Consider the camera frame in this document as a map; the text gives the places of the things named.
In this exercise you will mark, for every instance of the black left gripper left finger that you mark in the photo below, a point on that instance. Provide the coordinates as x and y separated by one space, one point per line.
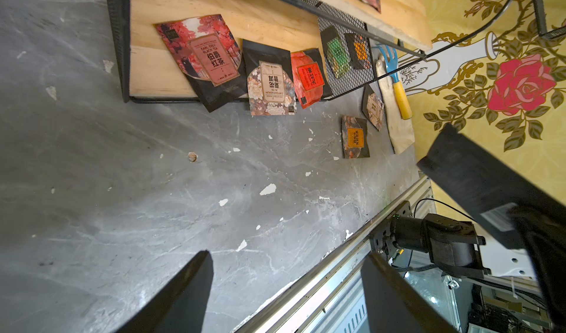
180 306

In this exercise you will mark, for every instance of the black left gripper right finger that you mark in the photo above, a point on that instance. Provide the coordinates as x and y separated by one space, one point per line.
392 304

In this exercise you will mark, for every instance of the chrysanthemum pu'er tea bag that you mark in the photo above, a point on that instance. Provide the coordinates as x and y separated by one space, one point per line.
373 107

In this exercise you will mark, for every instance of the green label tea bag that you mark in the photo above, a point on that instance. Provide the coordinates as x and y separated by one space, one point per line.
335 52

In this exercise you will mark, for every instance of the orange label tea bag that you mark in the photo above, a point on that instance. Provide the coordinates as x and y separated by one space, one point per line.
358 51

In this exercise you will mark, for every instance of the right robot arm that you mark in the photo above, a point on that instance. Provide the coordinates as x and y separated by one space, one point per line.
513 211

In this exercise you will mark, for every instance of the red tea bag lower shelf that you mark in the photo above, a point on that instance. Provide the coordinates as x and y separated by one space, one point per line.
309 79

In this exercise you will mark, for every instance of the blue garden hand rake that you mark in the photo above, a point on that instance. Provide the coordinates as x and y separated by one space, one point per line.
391 64

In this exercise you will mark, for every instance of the black wire mesh shelf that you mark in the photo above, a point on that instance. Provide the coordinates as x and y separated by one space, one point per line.
148 74

